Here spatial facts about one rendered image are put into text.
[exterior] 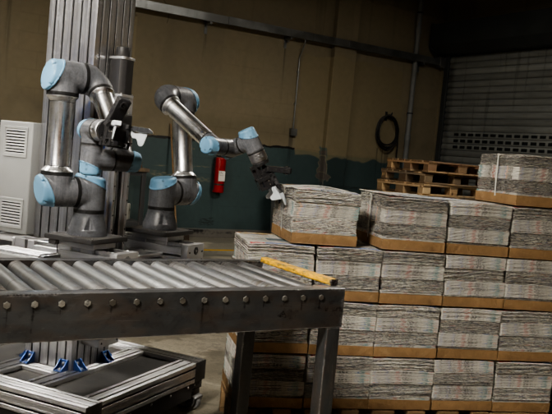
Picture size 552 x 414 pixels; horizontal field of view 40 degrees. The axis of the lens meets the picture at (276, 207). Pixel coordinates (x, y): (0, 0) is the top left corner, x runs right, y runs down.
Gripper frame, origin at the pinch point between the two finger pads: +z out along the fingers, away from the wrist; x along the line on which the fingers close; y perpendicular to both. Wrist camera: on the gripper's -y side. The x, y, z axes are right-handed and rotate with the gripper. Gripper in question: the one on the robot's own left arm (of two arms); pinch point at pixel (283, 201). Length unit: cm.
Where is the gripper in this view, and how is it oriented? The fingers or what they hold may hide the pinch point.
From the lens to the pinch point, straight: 324.8
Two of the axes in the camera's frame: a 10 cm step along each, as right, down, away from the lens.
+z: 4.1, 9.0, 1.7
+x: 2.1, 0.9, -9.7
